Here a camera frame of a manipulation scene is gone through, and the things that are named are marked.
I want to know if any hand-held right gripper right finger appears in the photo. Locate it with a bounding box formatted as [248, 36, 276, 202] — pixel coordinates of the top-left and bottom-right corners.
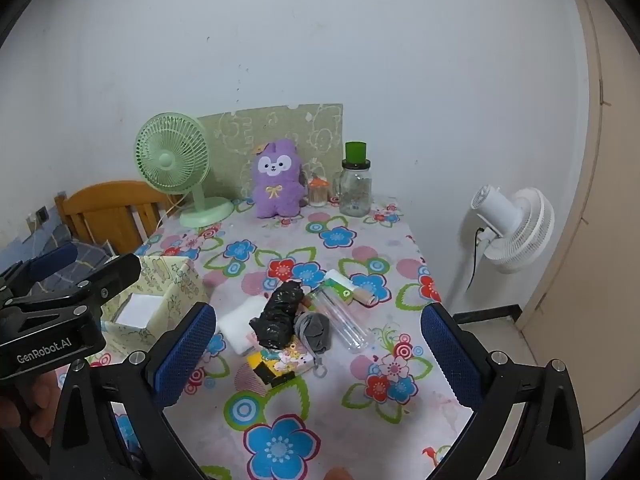
[420, 302, 587, 480]

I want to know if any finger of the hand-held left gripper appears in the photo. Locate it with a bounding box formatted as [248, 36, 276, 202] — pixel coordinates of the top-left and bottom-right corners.
[0, 242, 79, 294]
[0, 253, 142, 314]

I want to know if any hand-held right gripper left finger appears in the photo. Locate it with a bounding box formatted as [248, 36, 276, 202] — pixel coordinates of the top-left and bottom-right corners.
[47, 301, 217, 480]

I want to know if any cartoon printed gift bag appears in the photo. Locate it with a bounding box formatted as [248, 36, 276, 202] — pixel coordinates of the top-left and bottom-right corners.
[100, 255, 206, 356]

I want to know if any black plastic bag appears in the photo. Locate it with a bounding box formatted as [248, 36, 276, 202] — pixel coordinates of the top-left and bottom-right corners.
[249, 281, 306, 350]

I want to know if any pink printed pouch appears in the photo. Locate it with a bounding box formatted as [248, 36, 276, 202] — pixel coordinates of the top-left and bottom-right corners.
[277, 342, 328, 377]

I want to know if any grey sock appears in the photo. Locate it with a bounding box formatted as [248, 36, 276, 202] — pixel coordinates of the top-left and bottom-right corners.
[293, 311, 332, 356]

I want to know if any green white tissue pack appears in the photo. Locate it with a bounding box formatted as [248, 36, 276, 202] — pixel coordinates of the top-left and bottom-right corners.
[322, 269, 357, 306]

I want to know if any person's left hand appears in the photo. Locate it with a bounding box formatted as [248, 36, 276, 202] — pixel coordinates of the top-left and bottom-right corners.
[0, 372, 58, 448]

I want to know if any blue plaid bedding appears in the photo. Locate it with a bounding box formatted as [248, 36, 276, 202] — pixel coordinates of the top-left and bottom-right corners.
[0, 222, 118, 306]

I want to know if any white folded towel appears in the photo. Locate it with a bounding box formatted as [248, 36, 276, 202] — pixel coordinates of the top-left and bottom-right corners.
[218, 296, 273, 356]

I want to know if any wooden chair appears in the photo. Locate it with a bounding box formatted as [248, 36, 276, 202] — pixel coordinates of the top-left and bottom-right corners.
[54, 180, 173, 256]

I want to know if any yellow black packet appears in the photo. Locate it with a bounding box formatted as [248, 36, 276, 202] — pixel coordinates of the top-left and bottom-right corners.
[246, 350, 296, 389]

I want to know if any clear plastic tube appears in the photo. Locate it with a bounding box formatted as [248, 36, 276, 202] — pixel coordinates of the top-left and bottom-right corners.
[304, 282, 375, 353]

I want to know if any green desk fan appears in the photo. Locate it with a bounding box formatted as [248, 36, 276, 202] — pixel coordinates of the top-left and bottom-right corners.
[134, 111, 235, 229]

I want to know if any floral tablecloth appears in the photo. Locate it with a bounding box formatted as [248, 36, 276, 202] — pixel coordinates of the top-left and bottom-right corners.
[55, 195, 481, 480]

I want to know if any white standing fan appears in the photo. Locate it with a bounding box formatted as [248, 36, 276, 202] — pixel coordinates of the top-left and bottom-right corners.
[471, 185, 556, 274]

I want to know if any purple plush toy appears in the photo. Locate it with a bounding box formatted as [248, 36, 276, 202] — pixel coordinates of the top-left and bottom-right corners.
[250, 139, 307, 219]

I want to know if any beige door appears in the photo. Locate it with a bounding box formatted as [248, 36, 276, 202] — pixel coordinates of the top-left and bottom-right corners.
[520, 0, 640, 441]

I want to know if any green cartoon printed board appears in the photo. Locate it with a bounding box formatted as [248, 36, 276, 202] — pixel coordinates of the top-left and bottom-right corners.
[196, 104, 344, 201]

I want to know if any glass mason jar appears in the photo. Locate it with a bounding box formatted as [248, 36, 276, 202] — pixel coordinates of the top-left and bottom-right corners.
[331, 158, 374, 218]

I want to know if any toothpick cotton swab container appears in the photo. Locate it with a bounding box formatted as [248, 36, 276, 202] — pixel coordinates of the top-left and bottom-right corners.
[307, 172, 329, 207]

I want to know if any green fan cable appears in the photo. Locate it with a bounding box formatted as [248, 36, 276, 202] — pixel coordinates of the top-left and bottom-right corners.
[159, 192, 193, 226]

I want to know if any black fan cable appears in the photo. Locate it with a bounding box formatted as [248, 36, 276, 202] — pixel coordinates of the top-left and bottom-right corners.
[465, 227, 488, 291]

